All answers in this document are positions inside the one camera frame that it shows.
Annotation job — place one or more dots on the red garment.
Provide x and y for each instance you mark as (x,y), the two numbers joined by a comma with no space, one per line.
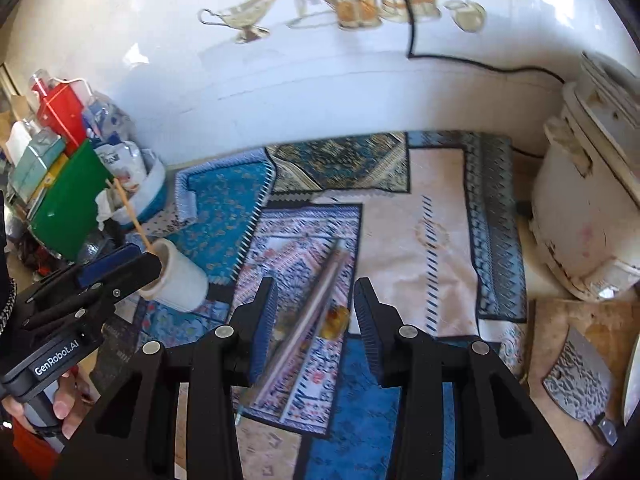
(25,452)

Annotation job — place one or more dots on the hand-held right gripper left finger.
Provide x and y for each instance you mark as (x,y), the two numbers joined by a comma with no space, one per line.
(267,325)

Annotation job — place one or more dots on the light wooden chopstick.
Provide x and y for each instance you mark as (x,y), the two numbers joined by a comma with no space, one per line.
(131,219)

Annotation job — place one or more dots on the person's left hand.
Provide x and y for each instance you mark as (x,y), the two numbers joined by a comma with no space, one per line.
(67,402)

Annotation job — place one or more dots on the steel cleaver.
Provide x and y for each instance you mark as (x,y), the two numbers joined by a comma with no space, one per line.
(580,380)

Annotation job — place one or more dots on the small amber object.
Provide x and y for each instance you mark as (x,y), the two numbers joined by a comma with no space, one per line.
(336,321)

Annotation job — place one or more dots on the white printed plastic bag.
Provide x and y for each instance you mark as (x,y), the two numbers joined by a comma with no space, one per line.
(112,125)

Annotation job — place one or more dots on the white and blue bowl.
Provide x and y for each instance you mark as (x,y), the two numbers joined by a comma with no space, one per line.
(150,195)

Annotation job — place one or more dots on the pink chopstick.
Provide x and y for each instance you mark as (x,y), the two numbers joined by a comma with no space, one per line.
(305,325)

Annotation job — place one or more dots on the wooden cutting board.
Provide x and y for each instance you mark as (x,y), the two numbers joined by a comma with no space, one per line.
(560,317)

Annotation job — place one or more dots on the white plastic bottle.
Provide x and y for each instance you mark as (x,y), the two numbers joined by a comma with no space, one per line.
(20,142)

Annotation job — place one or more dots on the white plate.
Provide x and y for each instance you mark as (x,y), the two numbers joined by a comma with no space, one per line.
(633,385)

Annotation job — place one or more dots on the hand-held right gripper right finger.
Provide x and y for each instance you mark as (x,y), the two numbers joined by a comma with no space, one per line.
(366,330)

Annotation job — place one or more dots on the white chopstick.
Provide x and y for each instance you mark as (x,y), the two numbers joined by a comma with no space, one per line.
(320,280)

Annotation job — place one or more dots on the patterned patchwork tablecloth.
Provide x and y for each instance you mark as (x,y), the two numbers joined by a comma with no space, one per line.
(440,260)

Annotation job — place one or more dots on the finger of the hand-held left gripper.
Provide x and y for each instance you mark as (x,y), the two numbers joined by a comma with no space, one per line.
(107,262)
(135,275)

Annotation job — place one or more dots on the white cup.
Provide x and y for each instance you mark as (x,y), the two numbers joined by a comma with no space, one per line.
(185,280)

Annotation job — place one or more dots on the white rice cooker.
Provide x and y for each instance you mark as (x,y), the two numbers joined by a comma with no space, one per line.
(575,210)

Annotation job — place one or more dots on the teal box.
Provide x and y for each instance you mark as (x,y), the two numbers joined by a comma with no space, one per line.
(35,160)

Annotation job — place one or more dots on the red box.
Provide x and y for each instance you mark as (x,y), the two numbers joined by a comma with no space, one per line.
(62,110)

